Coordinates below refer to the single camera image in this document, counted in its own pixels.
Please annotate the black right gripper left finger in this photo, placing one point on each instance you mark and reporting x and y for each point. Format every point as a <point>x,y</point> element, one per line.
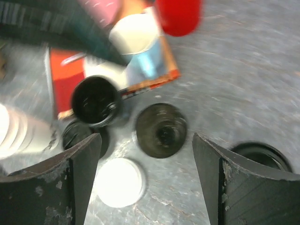
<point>55,191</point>

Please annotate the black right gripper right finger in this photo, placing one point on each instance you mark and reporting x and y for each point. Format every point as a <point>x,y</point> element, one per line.
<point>239,191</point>

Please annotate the black coffee cup lid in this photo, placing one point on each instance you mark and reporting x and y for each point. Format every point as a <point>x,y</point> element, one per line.
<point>264,154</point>

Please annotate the black plastic cup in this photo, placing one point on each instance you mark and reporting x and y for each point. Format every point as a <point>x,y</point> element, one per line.
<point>161,130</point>

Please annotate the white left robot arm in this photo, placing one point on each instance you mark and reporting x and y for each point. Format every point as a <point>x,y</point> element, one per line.
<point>62,24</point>

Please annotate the stack of white lids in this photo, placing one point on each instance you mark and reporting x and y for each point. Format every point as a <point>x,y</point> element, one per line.
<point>120,182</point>

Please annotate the stack of white paper cups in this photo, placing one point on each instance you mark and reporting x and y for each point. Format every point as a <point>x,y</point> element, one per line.
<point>23,134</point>

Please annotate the stack of black cups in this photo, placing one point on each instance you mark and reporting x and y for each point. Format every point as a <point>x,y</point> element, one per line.
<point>96,102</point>

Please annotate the colourful patchwork placemat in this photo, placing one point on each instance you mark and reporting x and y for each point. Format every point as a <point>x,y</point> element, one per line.
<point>62,80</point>

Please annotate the light blue ceramic mug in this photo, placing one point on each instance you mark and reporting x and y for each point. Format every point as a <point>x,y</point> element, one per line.
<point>137,38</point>

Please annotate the red straw holder cup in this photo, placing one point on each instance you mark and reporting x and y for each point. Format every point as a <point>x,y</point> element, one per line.
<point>179,17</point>

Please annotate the pink polka dot plate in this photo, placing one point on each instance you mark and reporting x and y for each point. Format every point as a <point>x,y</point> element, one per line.
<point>103,12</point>

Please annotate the pink handled knife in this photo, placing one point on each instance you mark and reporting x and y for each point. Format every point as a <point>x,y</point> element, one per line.
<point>73,58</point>

